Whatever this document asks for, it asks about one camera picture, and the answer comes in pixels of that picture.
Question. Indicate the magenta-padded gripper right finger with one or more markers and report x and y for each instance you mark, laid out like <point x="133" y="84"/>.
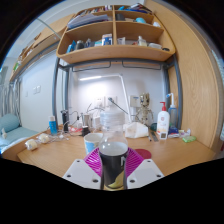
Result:
<point x="146" y="173"/>

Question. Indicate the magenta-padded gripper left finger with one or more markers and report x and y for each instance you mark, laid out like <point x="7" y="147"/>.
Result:
<point x="80" y="173"/>

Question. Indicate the clear bottle with black label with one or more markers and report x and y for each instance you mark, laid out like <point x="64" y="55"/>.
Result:
<point x="113" y="163"/>

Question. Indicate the flat round red coaster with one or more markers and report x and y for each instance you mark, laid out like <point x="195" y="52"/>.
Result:
<point x="145" y="154"/>

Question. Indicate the white mug with blue-yellow print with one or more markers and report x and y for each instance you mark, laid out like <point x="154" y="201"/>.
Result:
<point x="91" y="143"/>

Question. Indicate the dark grey ruler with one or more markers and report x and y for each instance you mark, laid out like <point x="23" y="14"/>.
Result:
<point x="154" y="136"/>

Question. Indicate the small white digital device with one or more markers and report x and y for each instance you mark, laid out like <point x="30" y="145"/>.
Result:
<point x="163" y="135"/>

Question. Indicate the small black box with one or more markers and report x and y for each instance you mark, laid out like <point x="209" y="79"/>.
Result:
<point x="85" y="130"/>

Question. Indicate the small blue box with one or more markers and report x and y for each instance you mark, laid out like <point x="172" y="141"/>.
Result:
<point x="173" y="132"/>

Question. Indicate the white lotion bottle, red pump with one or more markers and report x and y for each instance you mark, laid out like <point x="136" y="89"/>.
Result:
<point x="163" y="121"/>

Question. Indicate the blue tube with white cap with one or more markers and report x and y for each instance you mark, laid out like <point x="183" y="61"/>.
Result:
<point x="53" y="126"/>

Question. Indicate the green sponge packet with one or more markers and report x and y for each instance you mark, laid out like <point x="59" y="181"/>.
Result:
<point x="189" y="139"/>

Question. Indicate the black electric shaver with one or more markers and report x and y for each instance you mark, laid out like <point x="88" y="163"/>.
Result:
<point x="64" y="120"/>

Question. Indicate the small white wrapped packet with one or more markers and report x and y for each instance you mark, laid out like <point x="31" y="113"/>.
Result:
<point x="185" y="133"/>

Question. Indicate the brown tree creature figurine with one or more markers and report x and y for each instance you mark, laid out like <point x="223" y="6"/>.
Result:
<point x="144" y="111"/>

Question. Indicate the clear blue spout bottle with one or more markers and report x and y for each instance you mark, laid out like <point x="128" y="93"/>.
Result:
<point x="173" y="115"/>

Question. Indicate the bed with teal sheet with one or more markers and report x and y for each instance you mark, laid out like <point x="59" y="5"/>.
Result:
<point x="16" y="135"/>

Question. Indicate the teal pillow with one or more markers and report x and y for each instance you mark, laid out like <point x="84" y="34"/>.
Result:
<point x="8" y="122"/>

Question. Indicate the wooden wardrobe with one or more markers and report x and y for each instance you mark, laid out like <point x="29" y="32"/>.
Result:
<point x="200" y="93"/>

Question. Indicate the wooden shelf unit with items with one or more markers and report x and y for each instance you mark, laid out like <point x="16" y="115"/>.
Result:
<point x="115" y="53"/>

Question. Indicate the white wall socket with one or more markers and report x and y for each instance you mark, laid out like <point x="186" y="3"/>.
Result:
<point x="99" y="101"/>

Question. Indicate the grey metal bed frame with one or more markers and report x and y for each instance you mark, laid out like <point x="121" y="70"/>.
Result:
<point x="179" y="100"/>

